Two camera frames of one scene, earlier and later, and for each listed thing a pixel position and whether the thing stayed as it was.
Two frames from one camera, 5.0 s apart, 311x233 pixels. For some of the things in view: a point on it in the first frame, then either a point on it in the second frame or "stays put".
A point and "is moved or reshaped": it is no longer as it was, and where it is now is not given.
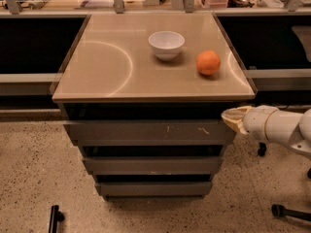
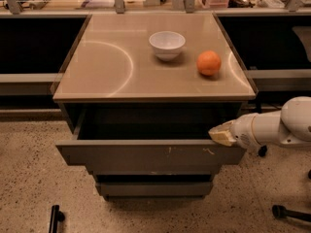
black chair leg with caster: x=261 y=149 stays put
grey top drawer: x=148 y=132 is moved or reshaped
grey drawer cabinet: x=150 y=127 stays put
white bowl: x=166 y=44 stays put
